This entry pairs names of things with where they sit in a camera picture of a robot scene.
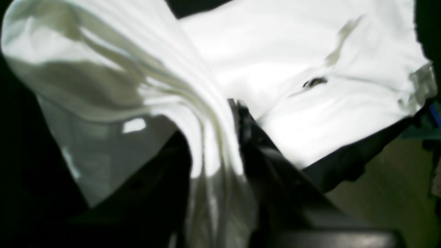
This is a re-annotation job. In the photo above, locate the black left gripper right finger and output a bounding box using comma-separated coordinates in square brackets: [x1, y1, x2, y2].
[228, 99, 400, 248]

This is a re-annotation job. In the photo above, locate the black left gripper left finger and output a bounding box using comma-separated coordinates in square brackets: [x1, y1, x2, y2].
[34, 132, 192, 248]

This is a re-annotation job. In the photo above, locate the white printed t-shirt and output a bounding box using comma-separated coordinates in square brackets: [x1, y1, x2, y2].
[1, 0, 437, 248]

